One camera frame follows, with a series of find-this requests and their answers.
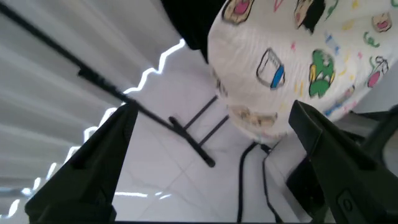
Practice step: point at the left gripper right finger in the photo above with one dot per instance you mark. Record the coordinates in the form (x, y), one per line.
(357, 183)

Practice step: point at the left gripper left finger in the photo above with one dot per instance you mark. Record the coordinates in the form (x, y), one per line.
(88, 180)

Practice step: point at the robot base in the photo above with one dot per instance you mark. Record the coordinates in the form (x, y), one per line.
(304, 186)

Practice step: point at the black t-shirt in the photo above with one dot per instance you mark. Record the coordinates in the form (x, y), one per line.
(192, 25)

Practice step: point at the cream printed garment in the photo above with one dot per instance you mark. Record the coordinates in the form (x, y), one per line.
(280, 46)

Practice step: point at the black clothes rack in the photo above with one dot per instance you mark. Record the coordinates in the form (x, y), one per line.
(99, 81)

